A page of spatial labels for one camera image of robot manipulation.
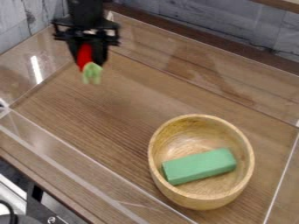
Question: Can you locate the clear acrylic corner bracket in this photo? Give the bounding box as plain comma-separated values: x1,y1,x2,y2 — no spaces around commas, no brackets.
106,10,115,29

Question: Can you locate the wooden bowl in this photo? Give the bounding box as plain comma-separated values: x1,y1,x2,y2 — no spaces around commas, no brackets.
148,114,255,210

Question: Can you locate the green rectangular block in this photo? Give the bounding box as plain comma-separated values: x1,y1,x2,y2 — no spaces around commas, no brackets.
162,148,238,186

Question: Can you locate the black cable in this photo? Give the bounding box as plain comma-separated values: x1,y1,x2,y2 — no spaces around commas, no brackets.
0,199,19,224

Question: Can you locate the red plush strawberry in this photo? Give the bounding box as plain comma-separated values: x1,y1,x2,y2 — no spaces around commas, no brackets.
76,44,103,84

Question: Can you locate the clear acrylic tray wall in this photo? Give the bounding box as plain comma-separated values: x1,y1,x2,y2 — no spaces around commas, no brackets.
0,6,299,224

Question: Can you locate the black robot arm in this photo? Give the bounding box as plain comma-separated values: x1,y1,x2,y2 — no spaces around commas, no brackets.
51,0,120,66

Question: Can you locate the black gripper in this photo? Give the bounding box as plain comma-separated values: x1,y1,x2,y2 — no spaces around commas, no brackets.
51,17,120,66

